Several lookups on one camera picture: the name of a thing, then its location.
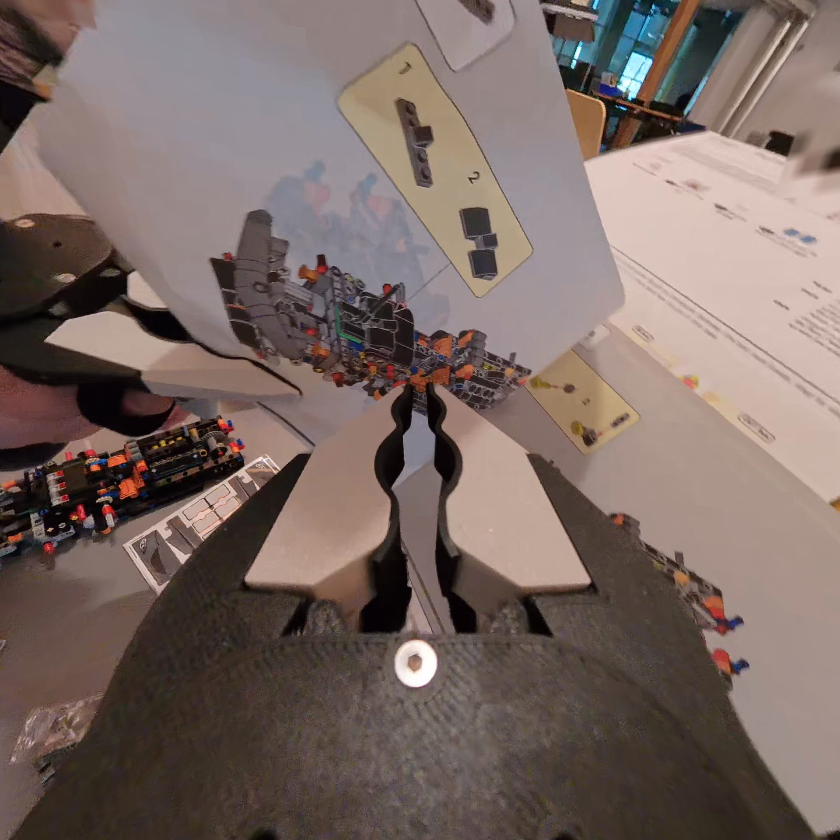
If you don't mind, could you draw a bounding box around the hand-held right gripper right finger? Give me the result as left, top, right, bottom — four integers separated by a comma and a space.
425, 384, 595, 597

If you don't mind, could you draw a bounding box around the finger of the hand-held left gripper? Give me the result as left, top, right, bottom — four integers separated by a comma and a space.
46, 311, 304, 403

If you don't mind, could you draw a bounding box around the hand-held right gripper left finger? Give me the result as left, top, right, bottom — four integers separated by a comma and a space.
243, 384, 413, 599

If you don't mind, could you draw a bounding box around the black orange lego car chassis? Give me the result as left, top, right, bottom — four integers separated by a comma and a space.
0, 415, 248, 557

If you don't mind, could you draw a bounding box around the lego instruction booklet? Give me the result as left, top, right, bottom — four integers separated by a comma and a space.
33, 0, 840, 840

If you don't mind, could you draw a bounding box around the lego sticker sheet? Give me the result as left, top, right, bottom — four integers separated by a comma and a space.
122, 454, 284, 595

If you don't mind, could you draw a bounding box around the person's left hand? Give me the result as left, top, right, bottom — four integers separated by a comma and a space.
0, 366, 179, 455

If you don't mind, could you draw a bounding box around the small clear plastic bag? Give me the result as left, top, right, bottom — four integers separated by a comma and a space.
9, 692, 104, 783

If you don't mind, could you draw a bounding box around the wooden chair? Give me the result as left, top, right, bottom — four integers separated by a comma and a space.
564, 88, 609, 162

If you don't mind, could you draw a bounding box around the wooden post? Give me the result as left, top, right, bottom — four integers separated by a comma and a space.
613, 0, 704, 149

